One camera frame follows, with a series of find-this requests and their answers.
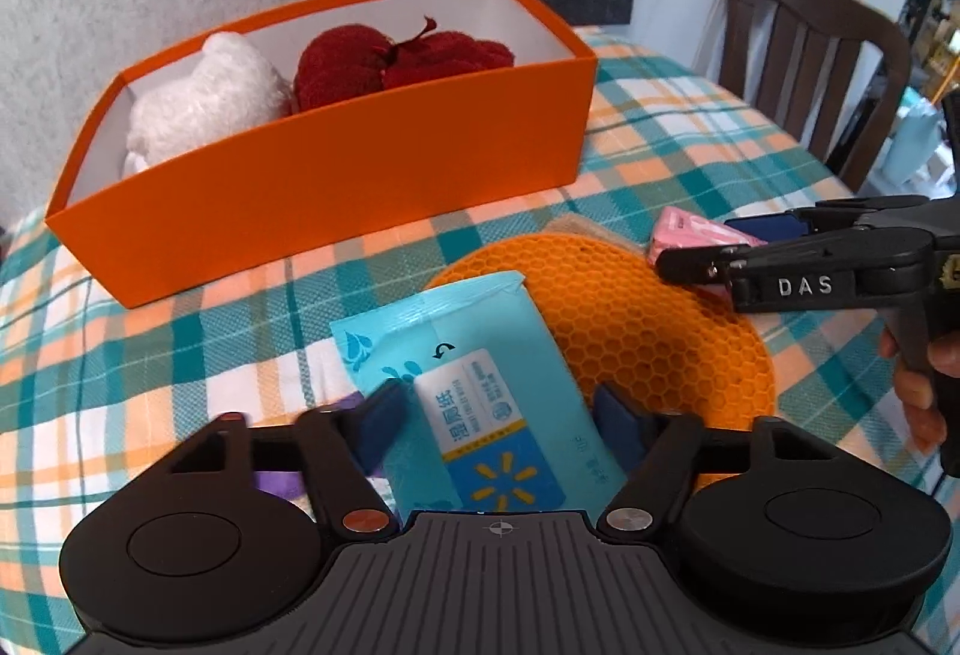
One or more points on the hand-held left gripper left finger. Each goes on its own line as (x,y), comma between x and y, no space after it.
(382,416)

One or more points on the orange silicone honeycomb mat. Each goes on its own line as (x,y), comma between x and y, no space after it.
(637,325)

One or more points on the dark red towel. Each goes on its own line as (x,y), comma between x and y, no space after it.
(337,70)

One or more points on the light blue bag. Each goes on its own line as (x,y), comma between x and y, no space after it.
(915,137)

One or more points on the brown fluffy towel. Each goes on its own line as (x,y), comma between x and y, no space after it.
(577,226)

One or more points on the purple soft cloth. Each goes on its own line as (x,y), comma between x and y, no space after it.
(281,484)

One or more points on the pink packet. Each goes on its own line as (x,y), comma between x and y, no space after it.
(679,231)

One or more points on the white paper towel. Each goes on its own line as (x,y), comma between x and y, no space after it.
(202,100)

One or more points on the blue wet wipes packet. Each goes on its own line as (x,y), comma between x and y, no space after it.
(480,355)

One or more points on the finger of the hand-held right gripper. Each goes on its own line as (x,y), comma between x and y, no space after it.
(795,286)
(765,226)

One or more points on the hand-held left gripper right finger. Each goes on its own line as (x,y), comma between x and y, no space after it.
(611,416)

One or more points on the dark wooden chair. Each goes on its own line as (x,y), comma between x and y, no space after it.
(750,24)

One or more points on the person's right hand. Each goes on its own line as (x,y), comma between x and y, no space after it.
(919,407)

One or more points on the orange box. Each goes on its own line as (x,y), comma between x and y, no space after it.
(300,205)

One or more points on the plaid tablecloth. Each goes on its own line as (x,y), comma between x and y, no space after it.
(112,362)

